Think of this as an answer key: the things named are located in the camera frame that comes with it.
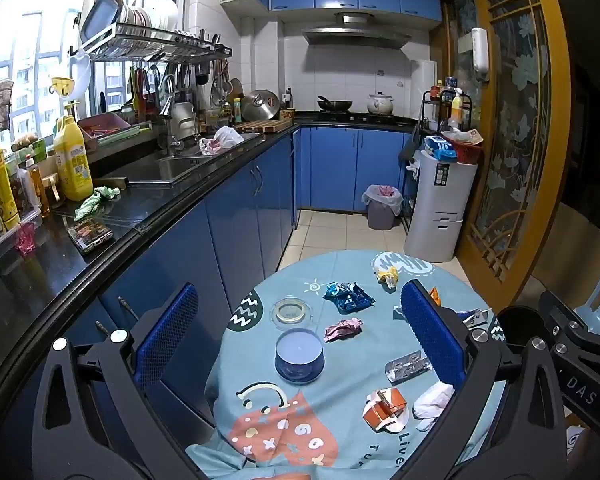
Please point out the blue round plastic container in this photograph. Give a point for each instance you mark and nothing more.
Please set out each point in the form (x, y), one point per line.
(298, 360)

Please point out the orange and white carton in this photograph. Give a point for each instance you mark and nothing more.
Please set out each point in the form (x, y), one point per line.
(380, 410)

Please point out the black wok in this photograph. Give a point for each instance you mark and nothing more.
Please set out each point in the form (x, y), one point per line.
(335, 105)

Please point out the clear plastic storage box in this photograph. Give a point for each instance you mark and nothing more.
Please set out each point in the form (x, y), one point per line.
(10, 240)

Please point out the steel utensil holder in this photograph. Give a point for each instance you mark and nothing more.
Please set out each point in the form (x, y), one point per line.
(185, 120)

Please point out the red capped bottle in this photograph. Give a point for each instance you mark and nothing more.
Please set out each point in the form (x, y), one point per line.
(436, 91)

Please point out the steel dish rack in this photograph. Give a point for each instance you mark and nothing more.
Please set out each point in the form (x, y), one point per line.
(150, 42)

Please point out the amber oil bottle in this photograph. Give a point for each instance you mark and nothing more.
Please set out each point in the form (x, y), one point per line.
(39, 190)

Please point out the blue printed tablecloth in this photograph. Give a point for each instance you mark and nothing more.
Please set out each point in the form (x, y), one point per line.
(345, 375)

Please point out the blue foil wrapper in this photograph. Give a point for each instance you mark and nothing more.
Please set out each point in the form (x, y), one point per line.
(350, 300)

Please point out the slim yellow bottle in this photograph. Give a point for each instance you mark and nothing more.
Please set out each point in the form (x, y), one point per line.
(2, 185)

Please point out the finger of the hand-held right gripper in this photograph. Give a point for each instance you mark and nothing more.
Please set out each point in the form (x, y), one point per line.
(565, 312)

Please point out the white tall appliance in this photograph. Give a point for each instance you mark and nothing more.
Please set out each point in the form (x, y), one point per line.
(440, 210)

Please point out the steel sink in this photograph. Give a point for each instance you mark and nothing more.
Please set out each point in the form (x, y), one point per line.
(165, 167)

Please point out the white wall dispenser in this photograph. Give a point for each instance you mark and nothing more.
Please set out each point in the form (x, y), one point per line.
(480, 55)

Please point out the pink drying tray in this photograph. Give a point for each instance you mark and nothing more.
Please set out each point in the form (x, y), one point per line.
(110, 127)

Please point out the white and yellow spray bottle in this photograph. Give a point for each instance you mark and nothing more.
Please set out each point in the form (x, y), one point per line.
(457, 107)

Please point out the steel faucet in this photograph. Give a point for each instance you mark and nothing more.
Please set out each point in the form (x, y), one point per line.
(166, 110)

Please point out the large yellow detergent bottle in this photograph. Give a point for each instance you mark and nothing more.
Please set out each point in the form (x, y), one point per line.
(72, 160)

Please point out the pink wrapper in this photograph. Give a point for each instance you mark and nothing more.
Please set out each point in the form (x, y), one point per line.
(342, 331)

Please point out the blue packet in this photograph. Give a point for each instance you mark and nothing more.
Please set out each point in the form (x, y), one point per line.
(440, 147)

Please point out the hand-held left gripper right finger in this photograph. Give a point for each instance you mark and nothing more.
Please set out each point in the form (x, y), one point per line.
(432, 335)

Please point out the silver blister pack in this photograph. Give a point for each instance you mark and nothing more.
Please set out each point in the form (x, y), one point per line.
(405, 367)

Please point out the white ceramic pot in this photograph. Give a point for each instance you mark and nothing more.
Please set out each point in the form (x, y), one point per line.
(380, 105)

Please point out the wooden cutting board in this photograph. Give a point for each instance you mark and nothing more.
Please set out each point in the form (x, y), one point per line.
(262, 126)

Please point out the red basket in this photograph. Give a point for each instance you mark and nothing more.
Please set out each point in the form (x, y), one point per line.
(467, 152)

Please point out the green cloth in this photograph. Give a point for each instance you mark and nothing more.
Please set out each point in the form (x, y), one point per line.
(92, 202)

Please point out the white crumpled tissue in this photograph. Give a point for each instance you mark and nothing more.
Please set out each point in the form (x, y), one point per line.
(432, 402)

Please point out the yellow crumpled wrapper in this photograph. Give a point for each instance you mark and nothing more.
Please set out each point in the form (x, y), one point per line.
(387, 276)

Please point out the black round bin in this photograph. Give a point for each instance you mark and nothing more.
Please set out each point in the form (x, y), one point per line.
(517, 322)

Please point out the clear round plastic lid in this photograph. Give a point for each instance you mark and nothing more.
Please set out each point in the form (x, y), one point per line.
(292, 311)

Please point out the dark snack packet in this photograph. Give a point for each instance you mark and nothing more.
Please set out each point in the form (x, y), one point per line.
(90, 235)

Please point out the wooden lattice glass door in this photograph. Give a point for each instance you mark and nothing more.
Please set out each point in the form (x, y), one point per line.
(557, 135)

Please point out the grey bin with plastic bag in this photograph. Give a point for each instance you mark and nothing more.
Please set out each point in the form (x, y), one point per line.
(382, 212)

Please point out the steel range hood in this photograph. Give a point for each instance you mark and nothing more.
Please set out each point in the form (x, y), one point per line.
(355, 37)

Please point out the white plastic bag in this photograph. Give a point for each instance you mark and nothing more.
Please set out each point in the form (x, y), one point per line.
(225, 137)

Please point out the blue lower cabinets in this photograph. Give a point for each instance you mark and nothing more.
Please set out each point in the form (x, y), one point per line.
(240, 210)

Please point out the row of hanging utensils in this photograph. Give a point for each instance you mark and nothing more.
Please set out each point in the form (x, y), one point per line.
(180, 82)

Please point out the orange snack wrapper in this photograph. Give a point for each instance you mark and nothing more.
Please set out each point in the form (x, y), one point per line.
(434, 296)

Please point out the white paper towel roll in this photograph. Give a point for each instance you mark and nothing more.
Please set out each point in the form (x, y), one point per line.
(424, 85)

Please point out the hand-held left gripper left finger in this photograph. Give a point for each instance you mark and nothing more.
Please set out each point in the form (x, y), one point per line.
(165, 335)

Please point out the window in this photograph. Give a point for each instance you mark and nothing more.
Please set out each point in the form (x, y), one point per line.
(30, 50)

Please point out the steel wok lid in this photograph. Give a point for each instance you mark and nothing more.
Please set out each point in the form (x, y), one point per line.
(260, 105)

